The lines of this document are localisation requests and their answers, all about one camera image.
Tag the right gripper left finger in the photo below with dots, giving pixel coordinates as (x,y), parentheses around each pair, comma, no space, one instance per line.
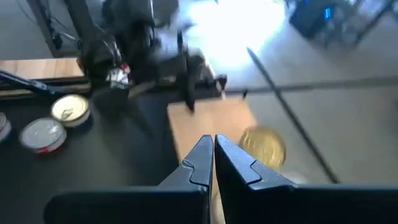
(171,202)

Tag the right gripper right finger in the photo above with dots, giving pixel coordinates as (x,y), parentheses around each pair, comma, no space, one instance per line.
(280,205)

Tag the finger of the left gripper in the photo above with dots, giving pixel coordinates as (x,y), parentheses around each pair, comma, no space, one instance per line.
(211,76)
(186,77)

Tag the dark gold seafood can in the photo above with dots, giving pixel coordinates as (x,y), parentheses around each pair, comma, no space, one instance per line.
(264,146)

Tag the gold lid seafood can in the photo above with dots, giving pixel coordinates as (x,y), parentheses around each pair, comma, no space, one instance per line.
(70,107)

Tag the silver lid can red label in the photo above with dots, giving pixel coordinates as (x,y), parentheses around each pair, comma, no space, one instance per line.
(42,133)

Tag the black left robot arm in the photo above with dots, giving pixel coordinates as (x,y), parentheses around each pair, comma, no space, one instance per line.
(130,40)

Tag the wooden shelf black sides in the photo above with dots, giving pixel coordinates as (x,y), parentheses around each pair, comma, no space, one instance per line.
(211,121)

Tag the black table mat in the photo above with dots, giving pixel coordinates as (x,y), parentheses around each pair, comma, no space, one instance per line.
(93,161)

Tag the dark equipment stand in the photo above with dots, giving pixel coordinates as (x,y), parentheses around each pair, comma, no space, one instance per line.
(311,18)

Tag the pale gold lid can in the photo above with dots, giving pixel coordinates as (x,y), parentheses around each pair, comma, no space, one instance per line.
(3,127)

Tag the black aluminium table frame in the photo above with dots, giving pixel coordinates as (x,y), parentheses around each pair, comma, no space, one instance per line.
(31,84)

